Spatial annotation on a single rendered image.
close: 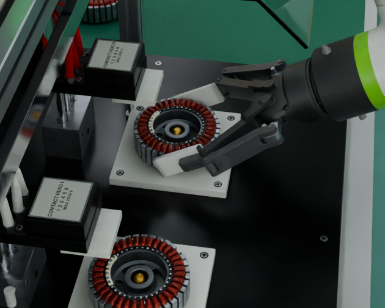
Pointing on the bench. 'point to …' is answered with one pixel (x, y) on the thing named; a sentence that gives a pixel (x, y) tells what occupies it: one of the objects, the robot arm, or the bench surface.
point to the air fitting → (10, 296)
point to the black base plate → (215, 203)
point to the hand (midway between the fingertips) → (178, 132)
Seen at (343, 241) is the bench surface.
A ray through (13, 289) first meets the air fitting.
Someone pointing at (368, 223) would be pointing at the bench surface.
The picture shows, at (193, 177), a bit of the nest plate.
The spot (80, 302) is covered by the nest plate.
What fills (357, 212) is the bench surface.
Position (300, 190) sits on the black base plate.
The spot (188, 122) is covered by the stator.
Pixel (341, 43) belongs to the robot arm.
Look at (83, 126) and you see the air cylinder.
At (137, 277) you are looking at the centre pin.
